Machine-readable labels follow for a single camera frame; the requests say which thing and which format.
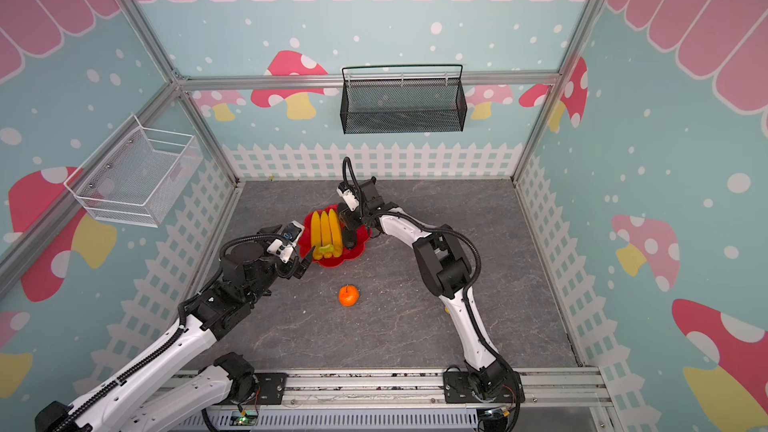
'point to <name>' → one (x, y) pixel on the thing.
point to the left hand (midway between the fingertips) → (295, 241)
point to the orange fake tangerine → (348, 295)
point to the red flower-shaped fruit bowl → (363, 235)
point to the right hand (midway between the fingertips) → (345, 211)
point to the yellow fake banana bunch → (326, 234)
